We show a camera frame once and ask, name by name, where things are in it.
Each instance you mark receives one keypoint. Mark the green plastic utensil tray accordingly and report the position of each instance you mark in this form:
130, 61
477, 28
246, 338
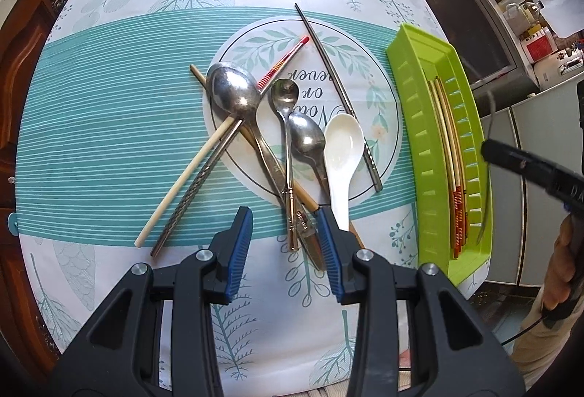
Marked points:
410, 105

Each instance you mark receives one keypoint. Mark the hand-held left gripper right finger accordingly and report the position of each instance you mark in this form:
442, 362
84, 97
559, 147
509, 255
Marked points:
329, 253

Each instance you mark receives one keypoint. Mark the large metal spoon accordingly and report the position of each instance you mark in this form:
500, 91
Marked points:
232, 91

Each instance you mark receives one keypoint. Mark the white ceramic spoon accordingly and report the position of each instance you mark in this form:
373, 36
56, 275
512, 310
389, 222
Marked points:
342, 141

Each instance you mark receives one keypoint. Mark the medium metal spoon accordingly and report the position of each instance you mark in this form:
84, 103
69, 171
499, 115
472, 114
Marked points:
305, 136

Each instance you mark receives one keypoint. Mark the small metal spoon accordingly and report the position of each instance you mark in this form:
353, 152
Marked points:
284, 93

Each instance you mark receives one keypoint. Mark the steel front cabinet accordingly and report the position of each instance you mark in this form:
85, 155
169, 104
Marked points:
465, 13

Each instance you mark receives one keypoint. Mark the cream chopstick red striped end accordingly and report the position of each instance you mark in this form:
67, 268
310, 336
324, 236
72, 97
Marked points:
443, 136
182, 187

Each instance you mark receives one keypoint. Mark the pale wooden chopstick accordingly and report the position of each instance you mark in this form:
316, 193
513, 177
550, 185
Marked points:
197, 73

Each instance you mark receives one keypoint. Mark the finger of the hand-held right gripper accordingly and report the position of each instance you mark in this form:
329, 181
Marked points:
515, 159

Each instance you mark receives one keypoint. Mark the teal tablecloth clip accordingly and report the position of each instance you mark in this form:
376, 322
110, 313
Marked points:
13, 224

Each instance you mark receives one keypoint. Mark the dotted metal chopstick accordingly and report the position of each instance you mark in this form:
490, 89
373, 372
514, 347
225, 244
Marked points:
337, 91

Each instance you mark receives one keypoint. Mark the leaf printed teal tablecloth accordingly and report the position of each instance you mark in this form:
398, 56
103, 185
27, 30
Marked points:
114, 105

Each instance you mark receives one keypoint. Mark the person's right hand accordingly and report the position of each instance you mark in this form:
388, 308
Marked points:
563, 264

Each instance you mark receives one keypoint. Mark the red labelled container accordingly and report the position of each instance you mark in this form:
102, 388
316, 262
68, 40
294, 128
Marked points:
538, 47

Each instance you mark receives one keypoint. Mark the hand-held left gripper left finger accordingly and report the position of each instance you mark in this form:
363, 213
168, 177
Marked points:
239, 253

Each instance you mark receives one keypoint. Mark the grey refrigerator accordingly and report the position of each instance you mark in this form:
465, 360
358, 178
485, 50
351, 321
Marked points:
529, 118

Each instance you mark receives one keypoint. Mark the twisted metal chopstick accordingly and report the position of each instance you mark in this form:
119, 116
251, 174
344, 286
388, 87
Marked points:
191, 191

